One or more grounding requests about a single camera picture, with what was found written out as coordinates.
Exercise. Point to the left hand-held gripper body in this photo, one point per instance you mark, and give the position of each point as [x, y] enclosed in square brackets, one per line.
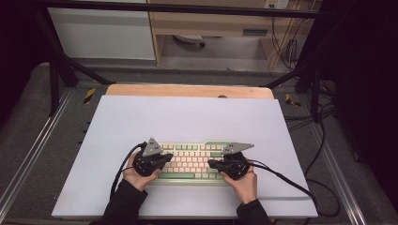
[147, 164]

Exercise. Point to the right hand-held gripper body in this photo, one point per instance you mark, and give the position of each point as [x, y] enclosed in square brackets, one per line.
[234, 165]

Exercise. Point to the pink and green keyboard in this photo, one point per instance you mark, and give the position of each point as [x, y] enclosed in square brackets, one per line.
[191, 160]

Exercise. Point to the person's left hand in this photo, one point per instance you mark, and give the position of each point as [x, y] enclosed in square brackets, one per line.
[137, 181]

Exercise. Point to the person's right hand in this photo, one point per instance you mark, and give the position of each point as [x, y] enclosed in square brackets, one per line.
[244, 187]

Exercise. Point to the white board sheet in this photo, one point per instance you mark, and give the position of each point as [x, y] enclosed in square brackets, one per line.
[187, 118]

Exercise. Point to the yellow and black tape strip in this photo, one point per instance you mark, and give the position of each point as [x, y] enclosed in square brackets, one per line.
[89, 95]
[291, 101]

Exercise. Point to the office chair base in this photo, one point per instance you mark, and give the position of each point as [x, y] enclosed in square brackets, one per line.
[191, 39]

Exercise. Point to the white cabinet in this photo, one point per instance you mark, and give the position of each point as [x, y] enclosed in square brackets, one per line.
[100, 34]

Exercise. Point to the wooden desk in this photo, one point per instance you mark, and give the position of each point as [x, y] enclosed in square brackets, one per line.
[216, 23]

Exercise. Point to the black curtain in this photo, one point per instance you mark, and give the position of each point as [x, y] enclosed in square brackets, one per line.
[18, 47]
[369, 93]

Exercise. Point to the white power strip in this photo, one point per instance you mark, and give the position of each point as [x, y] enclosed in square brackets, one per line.
[277, 3]

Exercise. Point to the aluminium rail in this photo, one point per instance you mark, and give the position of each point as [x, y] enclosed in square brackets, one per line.
[37, 146]
[338, 175]

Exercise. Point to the black metal frame stand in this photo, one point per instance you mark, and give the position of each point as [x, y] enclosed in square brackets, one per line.
[309, 78]
[54, 72]

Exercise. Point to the black metal frame crossbar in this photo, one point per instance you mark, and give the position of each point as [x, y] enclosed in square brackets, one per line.
[187, 8]

